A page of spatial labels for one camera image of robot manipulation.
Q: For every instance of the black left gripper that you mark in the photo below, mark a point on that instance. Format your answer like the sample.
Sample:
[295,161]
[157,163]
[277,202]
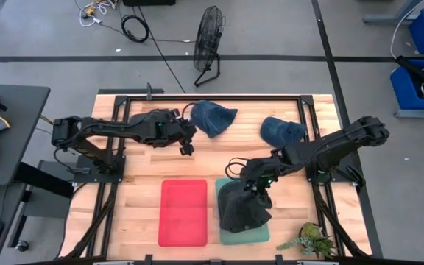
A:
[182,130]

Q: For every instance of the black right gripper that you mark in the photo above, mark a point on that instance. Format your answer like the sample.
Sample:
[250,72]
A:
[261,173]

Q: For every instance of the black fabric hat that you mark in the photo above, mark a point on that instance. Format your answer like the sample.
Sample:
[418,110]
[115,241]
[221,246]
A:
[237,215]

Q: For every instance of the blue denim bucket hat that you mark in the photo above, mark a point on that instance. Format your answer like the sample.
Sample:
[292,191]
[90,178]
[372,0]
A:
[212,117]

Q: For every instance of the blue denim cap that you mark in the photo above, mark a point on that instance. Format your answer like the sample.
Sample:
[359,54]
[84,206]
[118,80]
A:
[280,132]

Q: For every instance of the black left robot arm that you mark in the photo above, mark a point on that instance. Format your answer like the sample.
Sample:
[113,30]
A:
[123,129]

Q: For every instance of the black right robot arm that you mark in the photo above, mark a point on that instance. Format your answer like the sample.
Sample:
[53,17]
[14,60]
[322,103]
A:
[337,147]

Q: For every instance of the teal translucent plastic bin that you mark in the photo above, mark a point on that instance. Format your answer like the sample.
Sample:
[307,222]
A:
[245,238]

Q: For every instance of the potted green succulent plant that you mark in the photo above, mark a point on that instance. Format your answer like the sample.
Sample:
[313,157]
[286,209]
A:
[313,237]

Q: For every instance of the red translucent plastic bin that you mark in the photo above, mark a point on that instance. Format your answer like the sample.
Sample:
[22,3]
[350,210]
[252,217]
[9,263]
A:
[182,213]

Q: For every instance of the black metal floor fan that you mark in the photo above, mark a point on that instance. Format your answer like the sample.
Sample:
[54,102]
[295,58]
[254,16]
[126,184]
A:
[207,37]

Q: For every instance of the black equipment case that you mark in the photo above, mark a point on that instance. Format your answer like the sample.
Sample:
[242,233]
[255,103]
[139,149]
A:
[148,2]

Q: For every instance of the black desk base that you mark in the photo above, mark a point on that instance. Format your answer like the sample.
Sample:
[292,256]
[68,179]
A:
[46,180]

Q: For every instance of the dark grey desk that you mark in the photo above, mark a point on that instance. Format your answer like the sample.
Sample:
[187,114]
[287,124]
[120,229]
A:
[13,136]

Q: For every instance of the large blue storage bin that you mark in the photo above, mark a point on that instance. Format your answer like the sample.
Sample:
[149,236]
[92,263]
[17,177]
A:
[403,92]

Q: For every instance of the black slanted bar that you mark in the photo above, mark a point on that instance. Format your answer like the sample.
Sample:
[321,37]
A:
[414,71]

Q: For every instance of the grey metal stand foot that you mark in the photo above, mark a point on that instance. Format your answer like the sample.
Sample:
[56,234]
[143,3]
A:
[385,18]

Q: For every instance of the black aluminium table frame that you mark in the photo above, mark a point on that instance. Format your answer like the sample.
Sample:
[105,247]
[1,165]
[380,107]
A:
[212,98]

